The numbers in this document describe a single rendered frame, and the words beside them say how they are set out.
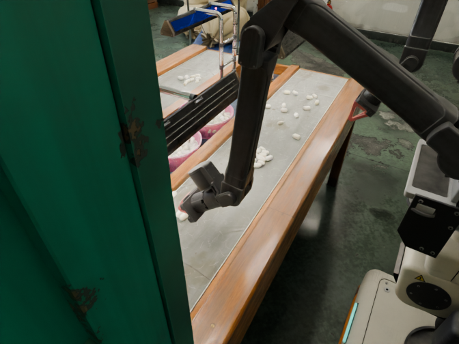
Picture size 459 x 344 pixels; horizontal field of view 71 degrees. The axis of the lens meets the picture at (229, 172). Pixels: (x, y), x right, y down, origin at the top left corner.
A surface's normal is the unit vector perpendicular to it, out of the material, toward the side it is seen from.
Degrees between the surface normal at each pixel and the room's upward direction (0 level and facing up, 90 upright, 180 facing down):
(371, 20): 88
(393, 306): 0
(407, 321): 0
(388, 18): 90
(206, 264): 0
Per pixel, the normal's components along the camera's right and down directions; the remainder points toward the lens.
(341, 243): 0.01, -0.77
